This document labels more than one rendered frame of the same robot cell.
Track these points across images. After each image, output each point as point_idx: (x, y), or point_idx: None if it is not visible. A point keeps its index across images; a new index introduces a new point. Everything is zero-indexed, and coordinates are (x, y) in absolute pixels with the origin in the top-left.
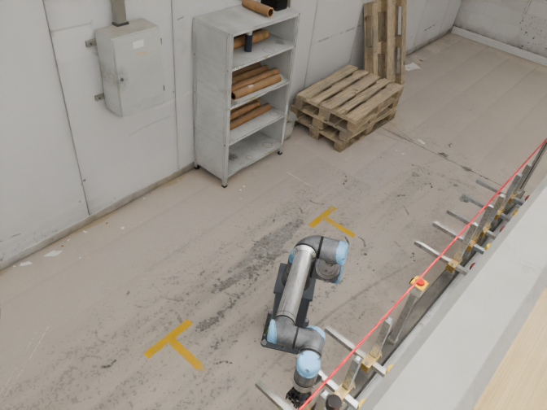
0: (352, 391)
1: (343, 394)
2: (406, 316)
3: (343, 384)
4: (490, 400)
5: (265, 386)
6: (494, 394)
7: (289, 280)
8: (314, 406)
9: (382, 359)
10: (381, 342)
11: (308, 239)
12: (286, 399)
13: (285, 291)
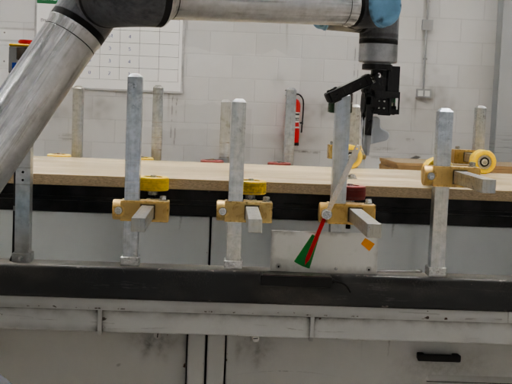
0: (196, 265)
1: (254, 200)
2: (33, 149)
3: (242, 195)
4: (93, 165)
5: (366, 221)
6: (77, 164)
7: None
8: (280, 274)
9: (84, 261)
10: (141, 140)
11: None
12: (398, 112)
13: None
